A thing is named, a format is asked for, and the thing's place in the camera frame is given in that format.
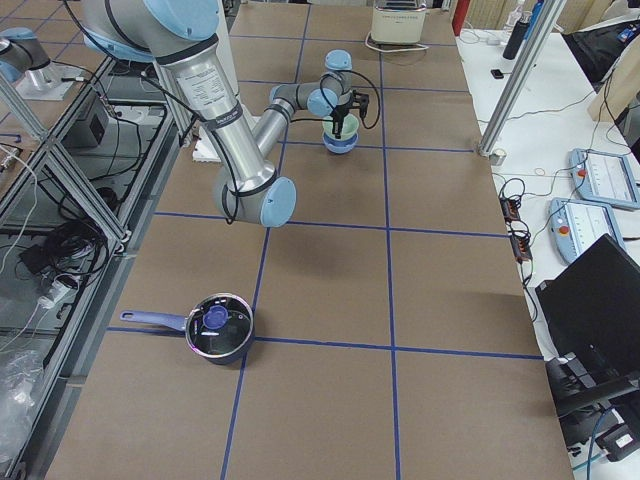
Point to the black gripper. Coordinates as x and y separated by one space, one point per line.
341 110

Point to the green bowl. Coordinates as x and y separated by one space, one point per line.
341 131

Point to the blue bowl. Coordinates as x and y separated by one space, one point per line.
340 147

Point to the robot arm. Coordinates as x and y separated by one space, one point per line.
181 38

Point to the cream silver toaster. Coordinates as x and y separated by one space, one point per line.
398 22

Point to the black orange adapter upper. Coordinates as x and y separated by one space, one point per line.
510 210

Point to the black orange adapter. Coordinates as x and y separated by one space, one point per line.
521 249
510 210

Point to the black water bottle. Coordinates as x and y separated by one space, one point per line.
517 36

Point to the black orange adapter lower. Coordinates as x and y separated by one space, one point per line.
521 249

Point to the dark blue saucepan with lid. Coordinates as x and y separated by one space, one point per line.
220 328

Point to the blue teach pendant near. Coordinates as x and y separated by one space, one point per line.
577 224

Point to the blue teach pendant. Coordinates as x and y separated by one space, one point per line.
577 224
604 177

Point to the blue teach pendant far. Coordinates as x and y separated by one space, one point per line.
604 177

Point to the black laptop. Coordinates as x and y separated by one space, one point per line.
593 306

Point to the clear plastic bag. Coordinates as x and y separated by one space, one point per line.
21 389

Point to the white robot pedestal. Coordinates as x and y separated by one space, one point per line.
204 150

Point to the aluminium frame post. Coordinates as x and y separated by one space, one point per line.
529 53

